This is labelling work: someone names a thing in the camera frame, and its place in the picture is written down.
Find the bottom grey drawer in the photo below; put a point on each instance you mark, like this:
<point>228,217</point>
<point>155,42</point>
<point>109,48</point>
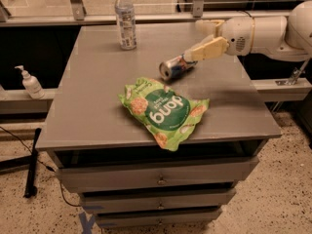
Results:
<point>157,217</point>

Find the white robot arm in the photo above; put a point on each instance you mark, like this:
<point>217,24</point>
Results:
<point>280,38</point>

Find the green snack bag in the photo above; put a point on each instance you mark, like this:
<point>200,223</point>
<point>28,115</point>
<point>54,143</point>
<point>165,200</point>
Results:
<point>168,116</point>

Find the grey metal railing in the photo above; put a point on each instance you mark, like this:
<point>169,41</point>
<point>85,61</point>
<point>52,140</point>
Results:
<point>80,12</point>

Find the top grey drawer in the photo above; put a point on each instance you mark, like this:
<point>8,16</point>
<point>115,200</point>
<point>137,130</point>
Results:
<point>152,175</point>

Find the black stand leg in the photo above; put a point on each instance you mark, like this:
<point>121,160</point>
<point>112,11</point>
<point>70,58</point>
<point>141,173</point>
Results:
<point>30,188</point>

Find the redbull can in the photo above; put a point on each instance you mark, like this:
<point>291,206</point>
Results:
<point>175,67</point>

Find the blue tape cross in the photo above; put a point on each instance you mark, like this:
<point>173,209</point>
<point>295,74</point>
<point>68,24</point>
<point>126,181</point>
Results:
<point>87,223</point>

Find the grey drawer cabinet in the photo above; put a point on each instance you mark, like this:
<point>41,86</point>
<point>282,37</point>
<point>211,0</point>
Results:
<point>141,151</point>

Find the clear plastic water bottle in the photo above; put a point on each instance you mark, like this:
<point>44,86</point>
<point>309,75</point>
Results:
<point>126,24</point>

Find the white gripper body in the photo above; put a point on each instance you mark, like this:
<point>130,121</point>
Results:
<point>238,34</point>

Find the middle grey drawer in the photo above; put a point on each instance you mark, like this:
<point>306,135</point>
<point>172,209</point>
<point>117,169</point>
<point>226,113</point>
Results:
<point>157,201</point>

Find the metal bracket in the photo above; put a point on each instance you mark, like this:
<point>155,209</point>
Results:
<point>294,77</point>

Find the grey drawer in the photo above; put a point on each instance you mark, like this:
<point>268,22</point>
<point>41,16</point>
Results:
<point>152,175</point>
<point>157,217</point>
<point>157,201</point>

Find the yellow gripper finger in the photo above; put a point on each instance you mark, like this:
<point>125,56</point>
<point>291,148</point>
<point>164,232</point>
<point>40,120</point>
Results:
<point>209,48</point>
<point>209,26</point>

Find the white pump dispenser bottle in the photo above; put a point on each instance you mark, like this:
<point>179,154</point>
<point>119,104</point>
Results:
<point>31,83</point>

